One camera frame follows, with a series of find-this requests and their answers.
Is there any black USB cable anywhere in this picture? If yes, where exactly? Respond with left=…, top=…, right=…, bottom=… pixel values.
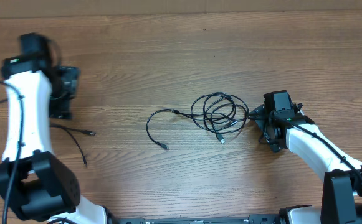
left=49, top=123, right=97, bottom=167
left=189, top=91, right=250, bottom=145
left=145, top=108, right=200, bottom=151

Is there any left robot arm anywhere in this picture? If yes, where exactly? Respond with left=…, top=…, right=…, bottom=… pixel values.
left=0, top=33, right=116, bottom=223

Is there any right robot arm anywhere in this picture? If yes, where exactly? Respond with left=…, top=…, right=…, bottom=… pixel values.
left=248, top=90, right=362, bottom=224

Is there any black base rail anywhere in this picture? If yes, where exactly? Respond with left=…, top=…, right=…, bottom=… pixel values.
left=105, top=203, right=325, bottom=224

